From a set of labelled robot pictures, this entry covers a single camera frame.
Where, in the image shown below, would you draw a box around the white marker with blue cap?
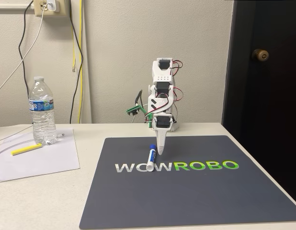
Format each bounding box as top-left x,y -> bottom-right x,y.
147,143 -> 158,173

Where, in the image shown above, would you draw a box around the grey WOWROBO mat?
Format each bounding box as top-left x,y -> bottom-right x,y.
79,135 -> 296,230

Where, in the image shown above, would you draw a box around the dark door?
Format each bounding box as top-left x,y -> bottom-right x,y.
221,0 -> 296,207

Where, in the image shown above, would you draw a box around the brass door knob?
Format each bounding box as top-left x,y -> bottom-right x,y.
251,48 -> 270,62

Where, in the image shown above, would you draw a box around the white paper sheet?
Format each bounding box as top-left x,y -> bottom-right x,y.
0,127 -> 81,184

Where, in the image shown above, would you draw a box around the clear plastic water bottle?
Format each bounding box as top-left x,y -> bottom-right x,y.
28,76 -> 58,146

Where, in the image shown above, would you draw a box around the yellow stick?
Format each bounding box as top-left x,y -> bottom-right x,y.
11,143 -> 43,157

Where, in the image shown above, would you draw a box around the green camera mount with board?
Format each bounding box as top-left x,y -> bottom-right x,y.
125,104 -> 141,117

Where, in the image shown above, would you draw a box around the grey camera cable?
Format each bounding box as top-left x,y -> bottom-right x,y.
135,90 -> 144,106

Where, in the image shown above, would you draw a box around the red servo wire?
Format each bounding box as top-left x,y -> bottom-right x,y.
170,60 -> 185,78

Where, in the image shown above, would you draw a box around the white vertical wall trim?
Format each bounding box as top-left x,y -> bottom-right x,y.
68,0 -> 92,124

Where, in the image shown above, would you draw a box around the thick black cable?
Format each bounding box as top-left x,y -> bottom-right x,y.
69,16 -> 84,124

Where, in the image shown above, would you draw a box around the yellow cable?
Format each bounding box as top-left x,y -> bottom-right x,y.
70,0 -> 83,124

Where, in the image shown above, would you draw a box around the thin black cable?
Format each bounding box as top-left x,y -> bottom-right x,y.
18,0 -> 35,96

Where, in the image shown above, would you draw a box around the white cable with connector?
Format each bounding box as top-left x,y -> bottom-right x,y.
0,133 -> 66,158

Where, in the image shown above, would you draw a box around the white charging cable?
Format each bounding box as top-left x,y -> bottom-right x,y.
0,6 -> 47,100

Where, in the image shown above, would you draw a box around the beige wall outlet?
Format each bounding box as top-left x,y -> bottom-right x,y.
34,0 -> 61,17

